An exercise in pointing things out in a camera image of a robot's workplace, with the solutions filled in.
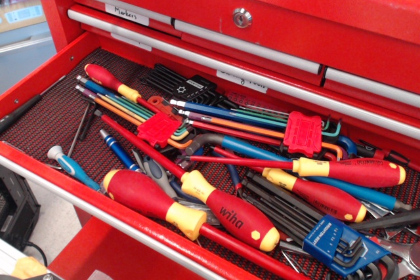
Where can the thin black Allen key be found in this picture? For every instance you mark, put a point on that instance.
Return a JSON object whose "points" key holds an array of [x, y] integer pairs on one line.
{"points": [[83, 126]]}

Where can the black torx key set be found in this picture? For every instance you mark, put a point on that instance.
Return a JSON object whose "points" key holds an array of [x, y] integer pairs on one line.
{"points": [[193, 89]]}

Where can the large blue sleeve Allen key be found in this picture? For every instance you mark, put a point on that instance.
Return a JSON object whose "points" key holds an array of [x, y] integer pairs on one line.
{"points": [[253, 152]]}

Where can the small red yellow screwdriver back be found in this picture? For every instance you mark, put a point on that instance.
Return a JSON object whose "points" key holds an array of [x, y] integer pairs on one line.
{"points": [[102, 76]]}

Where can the white Markers label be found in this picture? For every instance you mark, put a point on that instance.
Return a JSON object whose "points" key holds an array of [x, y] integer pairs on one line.
{"points": [[126, 14]]}

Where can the black pen tool left edge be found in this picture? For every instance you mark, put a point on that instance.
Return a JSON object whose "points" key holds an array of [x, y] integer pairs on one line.
{"points": [[8, 120]]}

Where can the blue metal pen screwdriver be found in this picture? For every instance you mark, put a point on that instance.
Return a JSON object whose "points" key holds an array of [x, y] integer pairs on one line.
{"points": [[119, 151]]}

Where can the blue white precision screwdriver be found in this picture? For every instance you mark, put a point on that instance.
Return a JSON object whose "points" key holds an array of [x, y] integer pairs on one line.
{"points": [[71, 167]]}

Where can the red holder rainbow hex keys left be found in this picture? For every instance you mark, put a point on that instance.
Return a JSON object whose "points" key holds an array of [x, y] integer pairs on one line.
{"points": [[158, 129]]}

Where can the red holder rainbow hex keys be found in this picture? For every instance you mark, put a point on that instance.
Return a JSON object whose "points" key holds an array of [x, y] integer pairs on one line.
{"points": [[299, 133], [158, 129]]}

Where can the black box on floor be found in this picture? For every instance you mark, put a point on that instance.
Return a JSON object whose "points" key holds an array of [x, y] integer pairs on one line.
{"points": [[19, 209]]}

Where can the silver chest lock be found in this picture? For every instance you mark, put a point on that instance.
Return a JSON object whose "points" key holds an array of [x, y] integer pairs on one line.
{"points": [[242, 18]]}

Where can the white handwritten drawer label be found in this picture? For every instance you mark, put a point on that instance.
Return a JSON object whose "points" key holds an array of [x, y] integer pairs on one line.
{"points": [[242, 82]]}

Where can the big red yellow screwdriver front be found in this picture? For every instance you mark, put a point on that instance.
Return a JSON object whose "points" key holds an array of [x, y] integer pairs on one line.
{"points": [[140, 193]]}

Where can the red tool chest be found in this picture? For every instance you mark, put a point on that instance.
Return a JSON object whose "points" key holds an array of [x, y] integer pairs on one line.
{"points": [[359, 58]]}

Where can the red holder rainbow hex keys right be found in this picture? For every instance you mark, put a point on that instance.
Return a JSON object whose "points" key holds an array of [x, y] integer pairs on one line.
{"points": [[299, 133]]}

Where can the black red drawer liner mat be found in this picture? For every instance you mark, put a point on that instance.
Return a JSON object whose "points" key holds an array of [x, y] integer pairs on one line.
{"points": [[122, 243]]}

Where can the open red drawer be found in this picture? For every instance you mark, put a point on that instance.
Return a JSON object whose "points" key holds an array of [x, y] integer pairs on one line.
{"points": [[54, 120]]}

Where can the large red yellow Wiha screwdriver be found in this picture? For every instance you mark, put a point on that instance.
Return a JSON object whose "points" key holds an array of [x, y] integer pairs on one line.
{"points": [[239, 217]]}

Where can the red yellow screwdriver right lower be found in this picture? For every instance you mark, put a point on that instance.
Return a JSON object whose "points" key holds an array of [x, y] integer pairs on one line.
{"points": [[326, 198]]}

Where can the black red tool right edge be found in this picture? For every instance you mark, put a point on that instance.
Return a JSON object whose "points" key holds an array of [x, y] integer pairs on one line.
{"points": [[365, 149]]}

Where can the red yellow screwdriver right upper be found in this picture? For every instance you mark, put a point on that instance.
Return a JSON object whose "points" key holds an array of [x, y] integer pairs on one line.
{"points": [[370, 173]]}

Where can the blue holder black hex keys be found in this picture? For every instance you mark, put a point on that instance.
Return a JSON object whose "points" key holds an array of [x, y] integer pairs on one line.
{"points": [[327, 239]]}

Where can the silver combination wrench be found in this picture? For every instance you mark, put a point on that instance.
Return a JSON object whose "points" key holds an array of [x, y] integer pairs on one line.
{"points": [[409, 253]]}

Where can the grey blue handled pliers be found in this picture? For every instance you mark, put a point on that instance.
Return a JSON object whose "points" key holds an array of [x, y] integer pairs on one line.
{"points": [[157, 173]]}

